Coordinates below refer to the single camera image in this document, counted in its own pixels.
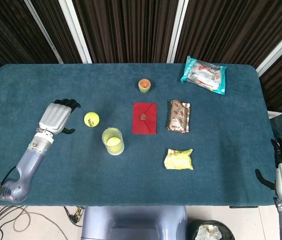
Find clear cup with yellow ball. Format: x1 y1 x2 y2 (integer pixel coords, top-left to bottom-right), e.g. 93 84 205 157
101 127 125 156

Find blue felt table cover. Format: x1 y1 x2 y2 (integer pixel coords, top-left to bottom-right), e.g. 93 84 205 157
0 63 278 207

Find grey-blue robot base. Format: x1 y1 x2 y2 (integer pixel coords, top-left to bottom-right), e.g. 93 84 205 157
80 205 189 240

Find black floor cable bundle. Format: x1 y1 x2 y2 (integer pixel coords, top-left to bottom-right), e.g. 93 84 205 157
0 205 31 240

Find thin grey frame post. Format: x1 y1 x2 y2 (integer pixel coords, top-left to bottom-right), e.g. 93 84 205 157
22 0 64 64

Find gold red snack package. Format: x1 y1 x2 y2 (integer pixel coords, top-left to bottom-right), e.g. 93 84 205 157
166 99 191 134

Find white metal frame base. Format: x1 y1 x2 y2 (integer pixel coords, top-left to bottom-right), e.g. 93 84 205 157
267 109 282 120

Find white frame post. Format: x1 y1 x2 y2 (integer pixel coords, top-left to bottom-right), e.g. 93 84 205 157
57 0 93 64
255 21 282 78
166 0 190 64

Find red envelope with gold seal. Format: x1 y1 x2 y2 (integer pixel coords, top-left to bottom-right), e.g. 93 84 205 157
131 102 158 135

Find black trash bin with waste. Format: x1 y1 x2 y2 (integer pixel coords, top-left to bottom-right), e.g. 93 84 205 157
187 219 236 240

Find small orange green cup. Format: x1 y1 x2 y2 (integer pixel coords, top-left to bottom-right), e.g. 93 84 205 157
138 78 152 95

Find teal-edged clear snack bag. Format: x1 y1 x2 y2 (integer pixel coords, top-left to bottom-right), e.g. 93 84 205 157
180 55 228 96

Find yellow-green tennis ball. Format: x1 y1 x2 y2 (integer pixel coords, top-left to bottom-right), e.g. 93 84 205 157
83 111 100 128
105 136 122 155

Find yellow snack package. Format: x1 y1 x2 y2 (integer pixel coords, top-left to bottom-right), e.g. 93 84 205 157
163 148 194 171

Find black plugs with wires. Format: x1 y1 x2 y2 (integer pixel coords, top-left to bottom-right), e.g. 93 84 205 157
64 205 86 227

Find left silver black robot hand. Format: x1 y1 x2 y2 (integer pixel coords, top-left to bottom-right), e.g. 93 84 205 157
38 98 82 136

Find thin light floor cable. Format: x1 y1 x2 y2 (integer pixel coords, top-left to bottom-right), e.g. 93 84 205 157
12 211 69 240

